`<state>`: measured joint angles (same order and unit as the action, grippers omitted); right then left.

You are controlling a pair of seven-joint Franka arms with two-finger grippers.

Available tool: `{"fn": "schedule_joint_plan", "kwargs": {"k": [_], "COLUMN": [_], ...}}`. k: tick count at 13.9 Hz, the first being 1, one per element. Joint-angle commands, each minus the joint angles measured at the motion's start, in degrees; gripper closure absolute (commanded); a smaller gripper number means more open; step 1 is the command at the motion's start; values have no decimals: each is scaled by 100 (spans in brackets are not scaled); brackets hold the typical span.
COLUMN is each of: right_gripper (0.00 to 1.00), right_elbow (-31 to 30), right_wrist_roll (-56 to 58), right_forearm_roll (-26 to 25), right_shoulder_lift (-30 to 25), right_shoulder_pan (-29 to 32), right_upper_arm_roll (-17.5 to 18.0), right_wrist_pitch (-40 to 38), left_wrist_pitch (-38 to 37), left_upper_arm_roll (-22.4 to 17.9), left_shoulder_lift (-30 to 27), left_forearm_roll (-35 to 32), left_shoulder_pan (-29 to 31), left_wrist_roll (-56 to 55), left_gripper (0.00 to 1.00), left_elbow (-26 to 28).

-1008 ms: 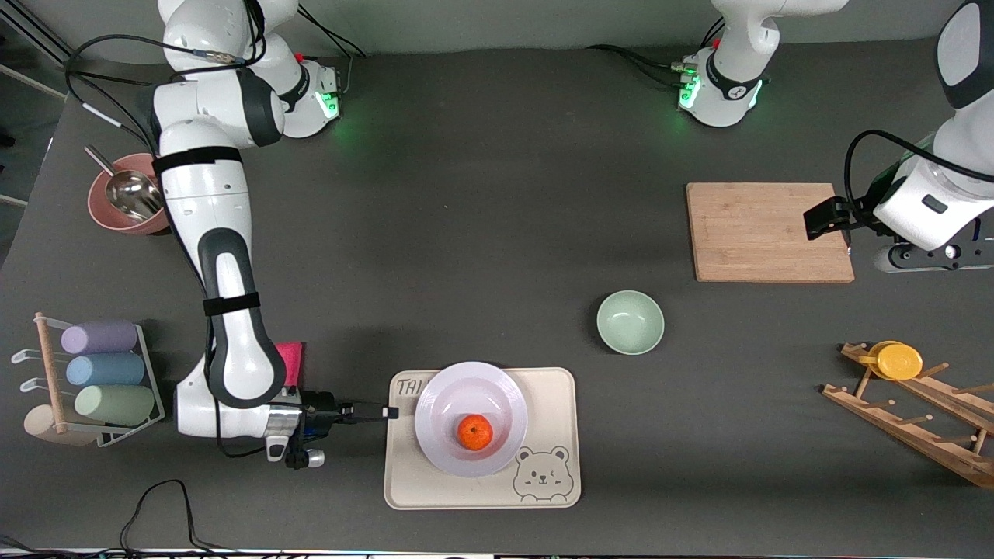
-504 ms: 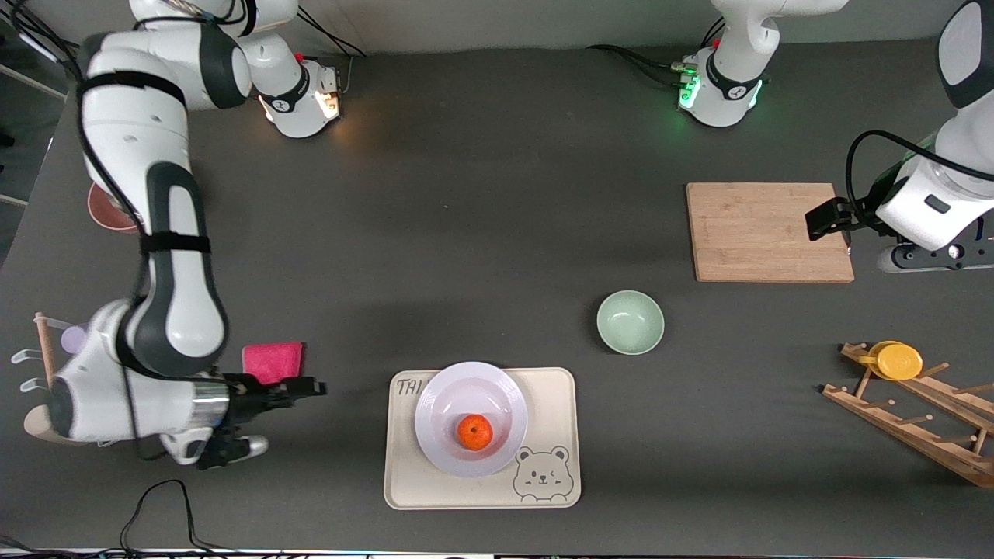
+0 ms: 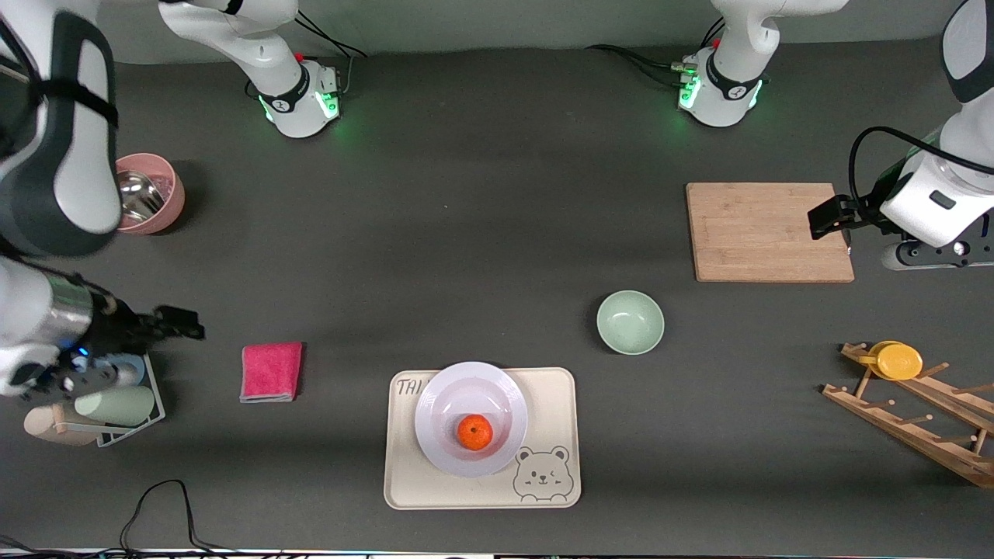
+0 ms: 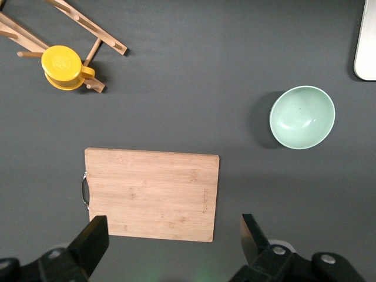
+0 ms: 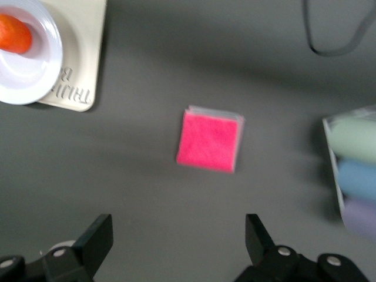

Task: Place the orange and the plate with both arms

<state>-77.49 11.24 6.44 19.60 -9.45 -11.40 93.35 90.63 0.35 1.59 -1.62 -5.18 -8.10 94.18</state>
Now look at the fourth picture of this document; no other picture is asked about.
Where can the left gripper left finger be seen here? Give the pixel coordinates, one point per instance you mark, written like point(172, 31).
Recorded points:
point(73, 258)

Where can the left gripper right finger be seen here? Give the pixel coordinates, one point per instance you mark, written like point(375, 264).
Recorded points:
point(264, 261)

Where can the bamboo cutting board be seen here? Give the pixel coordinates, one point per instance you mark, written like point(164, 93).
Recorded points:
point(152, 194)

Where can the pale green bowl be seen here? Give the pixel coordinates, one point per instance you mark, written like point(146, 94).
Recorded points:
point(302, 117)

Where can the yellow cup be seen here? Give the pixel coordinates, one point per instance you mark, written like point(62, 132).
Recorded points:
point(61, 63)

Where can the wooden peg rack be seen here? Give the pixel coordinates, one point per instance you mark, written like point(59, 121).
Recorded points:
point(88, 23)

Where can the cream bear print tray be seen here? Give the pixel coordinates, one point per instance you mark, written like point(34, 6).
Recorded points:
point(367, 44)

